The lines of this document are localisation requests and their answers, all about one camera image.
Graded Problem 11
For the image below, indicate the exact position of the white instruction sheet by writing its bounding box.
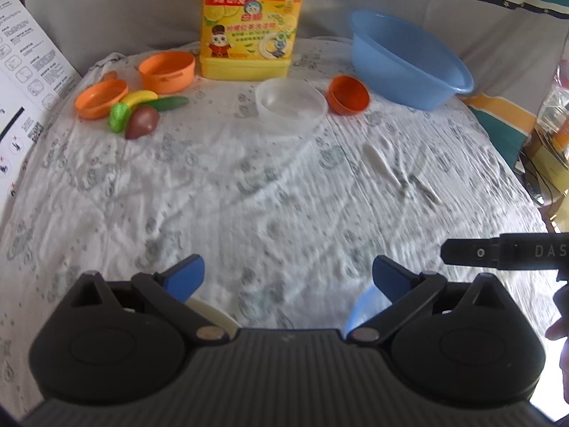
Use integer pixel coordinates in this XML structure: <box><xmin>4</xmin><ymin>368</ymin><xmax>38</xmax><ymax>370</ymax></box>
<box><xmin>0</xmin><ymin>0</ymin><xmax>83</xmax><ymax>205</ymax></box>

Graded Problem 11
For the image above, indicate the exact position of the blue translucent bowl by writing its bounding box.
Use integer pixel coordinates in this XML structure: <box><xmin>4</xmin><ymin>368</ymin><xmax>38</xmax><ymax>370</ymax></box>
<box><xmin>344</xmin><ymin>285</ymin><xmax>389</xmax><ymax>334</ymax></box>

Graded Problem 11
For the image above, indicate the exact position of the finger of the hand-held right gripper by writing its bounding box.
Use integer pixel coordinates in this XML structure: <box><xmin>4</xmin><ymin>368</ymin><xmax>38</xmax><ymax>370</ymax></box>
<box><xmin>442</xmin><ymin>237</ymin><xmax>501</xmax><ymax>268</ymax></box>

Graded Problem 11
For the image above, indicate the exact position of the dark green toy cucumber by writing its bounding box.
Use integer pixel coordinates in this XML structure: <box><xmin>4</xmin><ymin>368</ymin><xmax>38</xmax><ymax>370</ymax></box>
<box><xmin>147</xmin><ymin>96</ymin><xmax>190</xmax><ymax>112</ymax></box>

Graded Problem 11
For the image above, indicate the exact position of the white round plate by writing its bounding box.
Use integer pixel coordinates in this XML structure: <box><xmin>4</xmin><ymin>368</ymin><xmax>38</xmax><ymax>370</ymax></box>
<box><xmin>187</xmin><ymin>298</ymin><xmax>238</xmax><ymax>334</ymax></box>

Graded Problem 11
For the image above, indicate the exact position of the clear plastic bowl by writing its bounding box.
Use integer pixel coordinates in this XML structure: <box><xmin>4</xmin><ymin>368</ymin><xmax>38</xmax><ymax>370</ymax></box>
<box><xmin>255</xmin><ymin>77</ymin><xmax>329</xmax><ymax>136</ymax></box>

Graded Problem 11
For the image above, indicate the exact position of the light green toy fruit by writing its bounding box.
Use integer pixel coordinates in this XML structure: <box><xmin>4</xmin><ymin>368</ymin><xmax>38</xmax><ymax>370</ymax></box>
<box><xmin>109</xmin><ymin>102</ymin><xmax>131</xmax><ymax>133</ymax></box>

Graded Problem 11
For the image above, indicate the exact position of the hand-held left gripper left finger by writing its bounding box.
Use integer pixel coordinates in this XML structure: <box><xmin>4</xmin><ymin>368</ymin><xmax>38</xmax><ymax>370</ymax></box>
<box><xmin>62</xmin><ymin>255</ymin><xmax>226</xmax><ymax>343</ymax></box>

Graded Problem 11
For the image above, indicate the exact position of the orange toy pot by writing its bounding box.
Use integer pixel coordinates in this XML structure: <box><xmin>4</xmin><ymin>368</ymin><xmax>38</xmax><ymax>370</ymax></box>
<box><xmin>138</xmin><ymin>52</ymin><xmax>196</xmax><ymax>95</ymax></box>

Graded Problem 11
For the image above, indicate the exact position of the brown toy fruit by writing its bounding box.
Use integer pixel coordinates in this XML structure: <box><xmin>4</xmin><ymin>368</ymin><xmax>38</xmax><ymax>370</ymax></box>
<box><xmin>124</xmin><ymin>106</ymin><xmax>161</xmax><ymax>140</ymax></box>

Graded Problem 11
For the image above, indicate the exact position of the blue plastic basin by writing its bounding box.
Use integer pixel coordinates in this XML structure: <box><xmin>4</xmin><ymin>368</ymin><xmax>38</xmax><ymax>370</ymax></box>
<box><xmin>348</xmin><ymin>9</ymin><xmax>474</xmax><ymax>111</ymax></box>

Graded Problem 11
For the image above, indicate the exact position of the yellow detergent bottle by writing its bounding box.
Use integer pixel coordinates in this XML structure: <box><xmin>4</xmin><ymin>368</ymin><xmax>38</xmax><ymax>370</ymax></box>
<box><xmin>198</xmin><ymin>0</ymin><xmax>307</xmax><ymax>81</ymax></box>

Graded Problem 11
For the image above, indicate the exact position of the yellow cardboard box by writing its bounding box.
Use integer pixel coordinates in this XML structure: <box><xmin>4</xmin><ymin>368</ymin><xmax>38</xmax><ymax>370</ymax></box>
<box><xmin>531</xmin><ymin>131</ymin><xmax>569</xmax><ymax>196</ymax></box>

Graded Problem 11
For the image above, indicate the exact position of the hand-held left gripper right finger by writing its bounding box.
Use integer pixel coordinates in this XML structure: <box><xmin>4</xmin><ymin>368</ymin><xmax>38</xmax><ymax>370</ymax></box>
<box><xmin>348</xmin><ymin>255</ymin><xmax>512</xmax><ymax>343</ymax></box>

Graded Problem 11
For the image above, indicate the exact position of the teal yellow striped cushion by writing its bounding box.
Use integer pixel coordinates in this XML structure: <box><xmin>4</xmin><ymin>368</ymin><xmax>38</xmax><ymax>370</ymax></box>
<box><xmin>462</xmin><ymin>93</ymin><xmax>534</xmax><ymax>174</ymax></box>

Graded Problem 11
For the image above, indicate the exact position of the white cat-print cloth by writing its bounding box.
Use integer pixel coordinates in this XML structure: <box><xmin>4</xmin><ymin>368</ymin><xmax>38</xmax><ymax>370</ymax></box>
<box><xmin>0</xmin><ymin>38</ymin><xmax>552</xmax><ymax>414</ymax></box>

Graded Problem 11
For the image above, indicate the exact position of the small orange bowl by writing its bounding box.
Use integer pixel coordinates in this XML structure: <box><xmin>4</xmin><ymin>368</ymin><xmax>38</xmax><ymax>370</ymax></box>
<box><xmin>328</xmin><ymin>75</ymin><xmax>371</xmax><ymax>115</ymax></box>

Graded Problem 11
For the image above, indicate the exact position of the yellow toy banana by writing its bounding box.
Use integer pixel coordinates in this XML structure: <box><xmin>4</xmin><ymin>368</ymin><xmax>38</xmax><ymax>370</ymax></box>
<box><xmin>121</xmin><ymin>91</ymin><xmax>159</xmax><ymax>106</ymax></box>

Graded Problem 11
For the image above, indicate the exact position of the grey teal sofa cover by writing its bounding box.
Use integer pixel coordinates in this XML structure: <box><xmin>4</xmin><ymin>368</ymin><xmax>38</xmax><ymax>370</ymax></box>
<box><xmin>22</xmin><ymin>0</ymin><xmax>569</xmax><ymax>76</ymax></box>

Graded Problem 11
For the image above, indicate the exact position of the orange plastic plate dish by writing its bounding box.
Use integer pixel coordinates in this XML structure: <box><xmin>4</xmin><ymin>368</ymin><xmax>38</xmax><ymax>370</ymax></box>
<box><xmin>75</xmin><ymin>79</ymin><xmax>129</xmax><ymax>120</ymax></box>

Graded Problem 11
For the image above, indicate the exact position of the person's right hand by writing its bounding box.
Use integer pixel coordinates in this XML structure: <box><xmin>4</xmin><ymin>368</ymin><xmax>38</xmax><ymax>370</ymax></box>
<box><xmin>546</xmin><ymin>285</ymin><xmax>569</xmax><ymax>410</ymax></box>

